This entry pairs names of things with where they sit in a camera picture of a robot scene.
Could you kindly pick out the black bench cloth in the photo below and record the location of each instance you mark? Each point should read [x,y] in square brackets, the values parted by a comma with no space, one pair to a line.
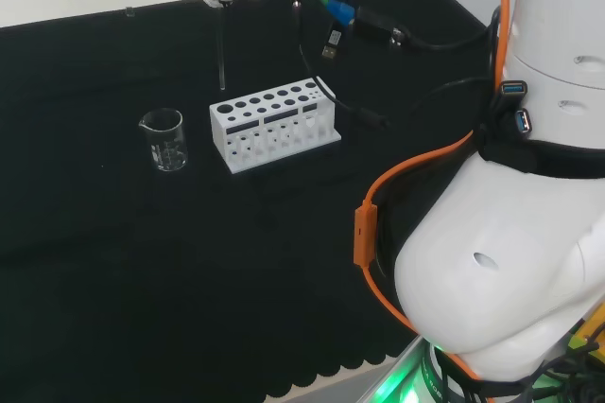
[118,256]

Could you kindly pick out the white test tube rack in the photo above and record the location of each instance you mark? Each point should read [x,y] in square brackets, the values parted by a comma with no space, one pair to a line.
[222,124]

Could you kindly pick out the black hub with blue ports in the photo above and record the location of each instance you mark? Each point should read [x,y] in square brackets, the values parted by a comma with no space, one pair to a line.
[515,107]

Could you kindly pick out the pale grey board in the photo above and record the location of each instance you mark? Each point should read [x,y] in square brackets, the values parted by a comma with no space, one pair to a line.
[359,384]

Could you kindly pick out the clear glass beaker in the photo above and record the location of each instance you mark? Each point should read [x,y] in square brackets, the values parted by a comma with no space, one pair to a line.
[165,157]

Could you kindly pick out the clear glass rod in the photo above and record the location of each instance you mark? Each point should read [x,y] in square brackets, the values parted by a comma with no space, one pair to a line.
[221,53]

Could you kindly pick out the clear cloth clip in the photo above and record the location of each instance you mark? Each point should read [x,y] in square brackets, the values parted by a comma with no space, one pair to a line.
[128,11]

